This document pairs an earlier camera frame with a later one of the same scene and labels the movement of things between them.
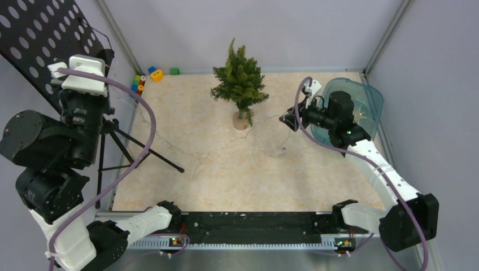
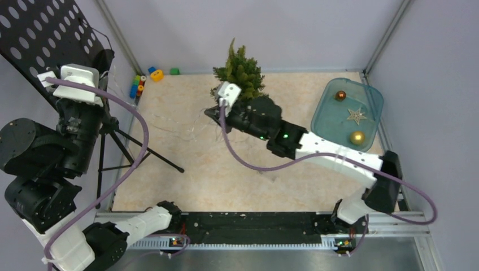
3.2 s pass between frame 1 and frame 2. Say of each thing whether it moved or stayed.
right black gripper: moved
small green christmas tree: stayed
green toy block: stayed
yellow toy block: stayed
